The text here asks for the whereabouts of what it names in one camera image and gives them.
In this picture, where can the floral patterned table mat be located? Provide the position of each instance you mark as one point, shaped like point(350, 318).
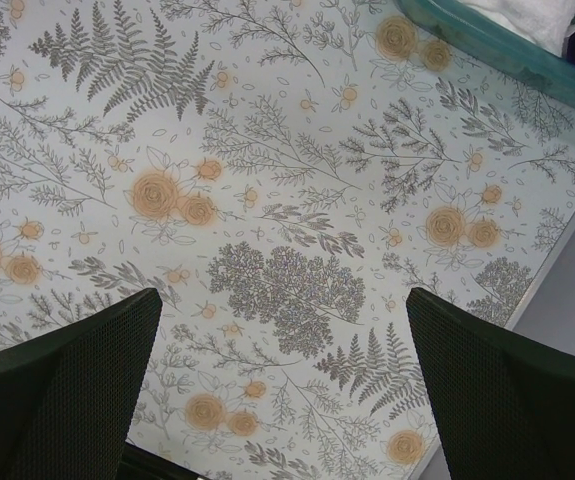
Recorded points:
point(283, 173)

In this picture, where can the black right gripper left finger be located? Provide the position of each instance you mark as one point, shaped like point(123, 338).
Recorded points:
point(67, 397)

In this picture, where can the rolled white towel outer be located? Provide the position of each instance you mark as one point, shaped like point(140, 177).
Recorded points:
point(548, 24)

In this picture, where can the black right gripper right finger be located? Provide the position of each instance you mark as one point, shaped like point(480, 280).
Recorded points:
point(504, 405)

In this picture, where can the teal plastic basket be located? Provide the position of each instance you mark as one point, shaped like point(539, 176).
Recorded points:
point(480, 37)

